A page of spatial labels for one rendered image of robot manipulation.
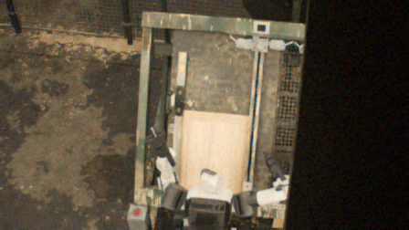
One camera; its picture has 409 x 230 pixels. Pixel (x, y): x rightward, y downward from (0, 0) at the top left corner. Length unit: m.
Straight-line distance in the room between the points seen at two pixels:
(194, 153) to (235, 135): 0.30
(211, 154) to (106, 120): 1.95
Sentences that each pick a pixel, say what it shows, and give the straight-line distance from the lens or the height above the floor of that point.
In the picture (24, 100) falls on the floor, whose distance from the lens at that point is 5.88.
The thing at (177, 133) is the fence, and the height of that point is 1.22.
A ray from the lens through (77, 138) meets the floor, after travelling 5.40.
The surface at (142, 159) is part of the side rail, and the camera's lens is 3.79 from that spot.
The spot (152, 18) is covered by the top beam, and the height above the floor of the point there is 1.84.
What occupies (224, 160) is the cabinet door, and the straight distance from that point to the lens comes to 3.75.
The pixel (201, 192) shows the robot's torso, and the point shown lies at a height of 1.35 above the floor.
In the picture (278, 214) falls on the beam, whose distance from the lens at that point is 3.82.
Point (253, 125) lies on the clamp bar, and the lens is 3.67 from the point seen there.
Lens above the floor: 4.11
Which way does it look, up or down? 50 degrees down
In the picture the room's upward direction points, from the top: 1 degrees clockwise
